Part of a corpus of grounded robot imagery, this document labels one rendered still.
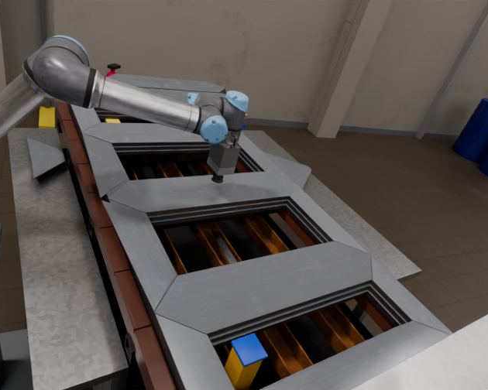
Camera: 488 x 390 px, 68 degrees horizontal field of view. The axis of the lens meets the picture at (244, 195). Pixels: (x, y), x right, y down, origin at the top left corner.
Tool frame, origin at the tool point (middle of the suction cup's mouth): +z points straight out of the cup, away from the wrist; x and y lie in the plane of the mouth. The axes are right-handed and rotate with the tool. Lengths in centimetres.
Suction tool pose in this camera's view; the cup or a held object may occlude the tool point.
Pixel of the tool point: (217, 179)
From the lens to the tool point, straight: 129.0
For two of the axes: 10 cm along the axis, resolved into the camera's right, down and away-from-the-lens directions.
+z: -2.5, 8.2, 5.2
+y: -5.1, -5.7, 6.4
